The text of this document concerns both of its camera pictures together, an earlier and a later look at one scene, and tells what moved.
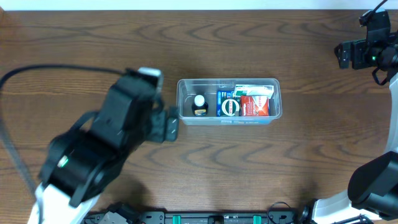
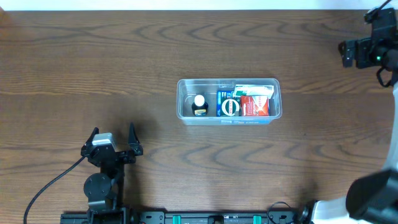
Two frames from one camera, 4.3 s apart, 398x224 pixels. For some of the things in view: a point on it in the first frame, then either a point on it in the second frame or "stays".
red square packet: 254,106 stays
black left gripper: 155,134 -> 135,149
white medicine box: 252,89 stays
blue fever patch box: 222,94 stays
